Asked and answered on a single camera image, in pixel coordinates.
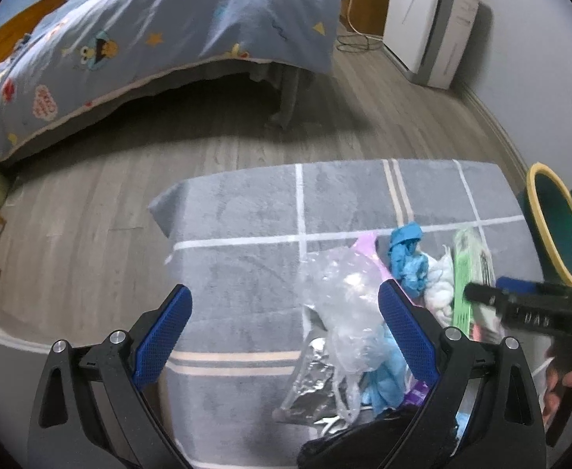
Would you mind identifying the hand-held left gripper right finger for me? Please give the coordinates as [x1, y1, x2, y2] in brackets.
[378, 278, 548, 469]

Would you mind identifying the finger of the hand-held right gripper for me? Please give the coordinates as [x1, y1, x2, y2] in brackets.
[464, 281, 509, 326]
[497, 276, 541, 295]

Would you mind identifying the black cable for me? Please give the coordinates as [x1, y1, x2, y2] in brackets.
[335, 33, 385, 55]

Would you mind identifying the white grey tower appliance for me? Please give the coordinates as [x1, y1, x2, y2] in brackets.
[420, 0, 483, 91]

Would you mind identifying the green packet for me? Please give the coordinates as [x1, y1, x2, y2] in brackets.
[452, 227, 495, 339]

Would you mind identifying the teal bin with yellow rim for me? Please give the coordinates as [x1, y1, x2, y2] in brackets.
[518, 162, 572, 288]

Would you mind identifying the clear plastic bag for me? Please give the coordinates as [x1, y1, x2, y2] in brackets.
[298, 247, 390, 422]

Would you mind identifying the purple wrapper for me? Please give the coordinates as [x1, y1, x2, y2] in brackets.
[402, 380, 433, 409]

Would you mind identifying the silver foil wrapper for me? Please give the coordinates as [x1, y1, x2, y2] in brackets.
[273, 336, 346, 427]

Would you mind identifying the white tissue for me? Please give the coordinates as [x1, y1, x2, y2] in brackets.
[422, 247, 459, 326]

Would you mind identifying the black plastic bag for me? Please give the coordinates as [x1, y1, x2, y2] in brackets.
[298, 408, 416, 469]

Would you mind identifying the bed with cartoon blanket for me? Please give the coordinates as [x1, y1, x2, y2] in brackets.
[0, 0, 341, 167]

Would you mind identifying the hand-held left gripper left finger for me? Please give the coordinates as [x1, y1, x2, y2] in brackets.
[28, 284, 194, 469]

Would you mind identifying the pink wrapper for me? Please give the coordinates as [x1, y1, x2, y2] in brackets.
[352, 232, 394, 279]

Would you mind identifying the white air purifier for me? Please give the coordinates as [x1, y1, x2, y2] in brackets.
[383, 0, 444, 75]

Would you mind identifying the light blue glove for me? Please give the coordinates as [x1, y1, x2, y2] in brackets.
[361, 326, 415, 414]

